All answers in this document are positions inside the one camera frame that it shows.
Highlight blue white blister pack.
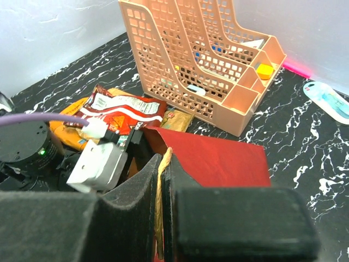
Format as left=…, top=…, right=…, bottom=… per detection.
left=303, top=81, right=348, bottom=126

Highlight gold chips bag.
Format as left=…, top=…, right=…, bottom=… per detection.
left=160, top=109, right=194, bottom=132

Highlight orange honey dijon chips bag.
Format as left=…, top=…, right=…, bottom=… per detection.
left=49, top=87, right=134, bottom=152

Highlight pink plastic tiered organizer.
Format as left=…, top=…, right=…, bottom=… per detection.
left=119, top=1, right=286, bottom=136

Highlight pink tape strip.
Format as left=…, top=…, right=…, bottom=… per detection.
left=282, top=61, right=312, bottom=79

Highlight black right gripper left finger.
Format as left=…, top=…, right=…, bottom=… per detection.
left=1, top=155, right=158, bottom=261

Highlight red brown paper bag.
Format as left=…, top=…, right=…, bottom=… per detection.
left=128, top=126, right=272, bottom=262

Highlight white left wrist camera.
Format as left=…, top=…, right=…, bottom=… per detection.
left=66, top=117, right=128, bottom=193

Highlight orange yellow block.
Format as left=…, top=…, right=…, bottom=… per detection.
left=256, top=63, right=274, bottom=80

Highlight dark red Doritos bag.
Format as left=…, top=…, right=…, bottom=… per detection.
left=61, top=85, right=167, bottom=135

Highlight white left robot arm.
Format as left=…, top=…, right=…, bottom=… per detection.
left=1, top=94, right=64, bottom=191

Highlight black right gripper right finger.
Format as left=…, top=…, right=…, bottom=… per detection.
left=161, top=156, right=321, bottom=261

